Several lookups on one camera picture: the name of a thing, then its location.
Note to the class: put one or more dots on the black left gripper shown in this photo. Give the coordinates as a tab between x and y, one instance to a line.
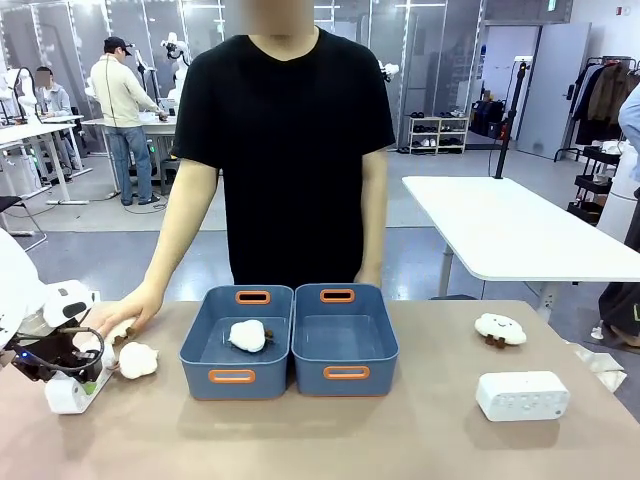
60	357

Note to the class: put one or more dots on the white digital clock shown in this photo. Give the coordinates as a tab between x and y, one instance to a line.
62	395
522	397

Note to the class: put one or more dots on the white cloud plush toy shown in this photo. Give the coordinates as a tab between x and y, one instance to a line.
120	332
138	361
247	336

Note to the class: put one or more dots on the person left forearm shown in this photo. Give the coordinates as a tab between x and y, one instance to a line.
372	210

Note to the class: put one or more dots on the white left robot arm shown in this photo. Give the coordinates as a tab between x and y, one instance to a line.
20	280

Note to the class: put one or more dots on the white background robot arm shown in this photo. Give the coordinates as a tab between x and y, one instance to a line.
176	65
17	92

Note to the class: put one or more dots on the person right forearm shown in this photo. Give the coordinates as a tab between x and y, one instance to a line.
177	235

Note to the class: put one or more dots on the person right hand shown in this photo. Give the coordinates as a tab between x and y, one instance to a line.
132	310

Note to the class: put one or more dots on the person left hand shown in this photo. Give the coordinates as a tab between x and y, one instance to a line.
369	277

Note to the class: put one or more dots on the white background desk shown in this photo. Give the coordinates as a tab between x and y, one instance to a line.
35	145

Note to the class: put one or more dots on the grey background workbench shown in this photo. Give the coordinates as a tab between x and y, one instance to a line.
155	132

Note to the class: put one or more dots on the man in black cap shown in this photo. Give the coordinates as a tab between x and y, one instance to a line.
125	115

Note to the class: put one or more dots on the seated person grey hoodie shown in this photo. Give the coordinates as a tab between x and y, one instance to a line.
52	100

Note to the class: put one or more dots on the person black t-shirt torso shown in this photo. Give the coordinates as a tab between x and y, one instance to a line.
285	160

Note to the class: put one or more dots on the smiling white cloud plush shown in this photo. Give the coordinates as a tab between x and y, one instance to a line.
500	327

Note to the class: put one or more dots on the white shoe rack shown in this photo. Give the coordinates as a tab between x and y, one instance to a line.
439	134

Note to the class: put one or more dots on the white side table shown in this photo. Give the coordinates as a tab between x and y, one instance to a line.
510	225

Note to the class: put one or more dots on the crumpled clear plastic bag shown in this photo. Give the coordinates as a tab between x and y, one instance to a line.
600	367

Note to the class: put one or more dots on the black utility cart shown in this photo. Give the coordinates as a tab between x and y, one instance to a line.
595	182

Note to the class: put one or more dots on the bystander in blue shirt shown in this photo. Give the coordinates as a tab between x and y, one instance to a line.
627	210

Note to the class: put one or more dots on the black clothes rack with coats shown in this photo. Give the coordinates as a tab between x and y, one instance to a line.
602	100

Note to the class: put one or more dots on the black camera stand pole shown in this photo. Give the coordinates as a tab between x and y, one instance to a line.
509	120

